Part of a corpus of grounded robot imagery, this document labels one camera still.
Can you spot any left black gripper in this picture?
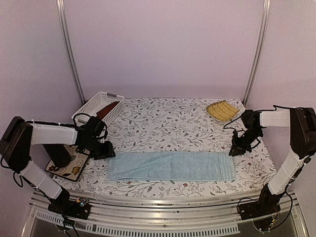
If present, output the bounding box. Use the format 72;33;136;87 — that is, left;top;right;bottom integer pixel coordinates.
82;137;116;160

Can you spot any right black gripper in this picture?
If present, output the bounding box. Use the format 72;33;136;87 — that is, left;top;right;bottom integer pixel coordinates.
230;128;263;157

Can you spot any light blue towel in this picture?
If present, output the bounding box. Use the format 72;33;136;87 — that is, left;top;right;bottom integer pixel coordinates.
106;151;236;182

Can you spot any dark red towel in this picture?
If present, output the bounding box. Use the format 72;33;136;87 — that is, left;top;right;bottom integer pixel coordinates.
96;101;119;120

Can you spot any white perforated plastic basket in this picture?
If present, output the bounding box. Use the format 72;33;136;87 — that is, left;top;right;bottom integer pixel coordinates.
71;92;125;126

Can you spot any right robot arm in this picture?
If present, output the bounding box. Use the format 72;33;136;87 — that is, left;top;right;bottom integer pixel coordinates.
229;105;316;215

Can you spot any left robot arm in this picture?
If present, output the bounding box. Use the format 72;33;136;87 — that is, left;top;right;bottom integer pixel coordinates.
0;116;115;214

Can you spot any floral square ceramic plate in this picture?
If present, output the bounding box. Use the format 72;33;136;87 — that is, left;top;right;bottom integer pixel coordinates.
45;145;89;182

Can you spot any black cylindrical cup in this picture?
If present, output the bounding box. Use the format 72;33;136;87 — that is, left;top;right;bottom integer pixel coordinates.
42;144;71;168

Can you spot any woven bamboo tray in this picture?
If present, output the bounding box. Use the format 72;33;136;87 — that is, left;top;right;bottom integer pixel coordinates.
206;100;239;121

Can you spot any floral patterned table mat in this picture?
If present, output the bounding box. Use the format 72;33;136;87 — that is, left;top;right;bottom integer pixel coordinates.
50;97;282;198

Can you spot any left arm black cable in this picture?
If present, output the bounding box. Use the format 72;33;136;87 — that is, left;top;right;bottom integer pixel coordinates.
72;112;108;139

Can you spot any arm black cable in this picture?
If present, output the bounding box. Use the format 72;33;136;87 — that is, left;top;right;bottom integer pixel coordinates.
223;105;297;130
72;112;108;139

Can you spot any right aluminium frame post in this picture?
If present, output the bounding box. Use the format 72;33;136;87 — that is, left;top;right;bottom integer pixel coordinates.
242;0;271;107

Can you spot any aluminium frame post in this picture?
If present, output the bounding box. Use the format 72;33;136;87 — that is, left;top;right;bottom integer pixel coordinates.
56;0;85;105
242;0;271;107

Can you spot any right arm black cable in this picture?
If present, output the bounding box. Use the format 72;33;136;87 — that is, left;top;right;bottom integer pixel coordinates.
223;105;297;130

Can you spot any front aluminium rail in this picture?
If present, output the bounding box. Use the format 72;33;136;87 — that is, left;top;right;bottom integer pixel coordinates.
22;191;309;237

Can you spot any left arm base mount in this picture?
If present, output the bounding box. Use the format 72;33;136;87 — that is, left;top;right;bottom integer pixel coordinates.
48;197;91;220

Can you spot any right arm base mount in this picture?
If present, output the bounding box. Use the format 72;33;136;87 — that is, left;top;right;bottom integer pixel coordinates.
237;197;280;220

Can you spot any left aluminium frame post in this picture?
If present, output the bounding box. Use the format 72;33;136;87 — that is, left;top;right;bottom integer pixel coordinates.
56;0;85;105

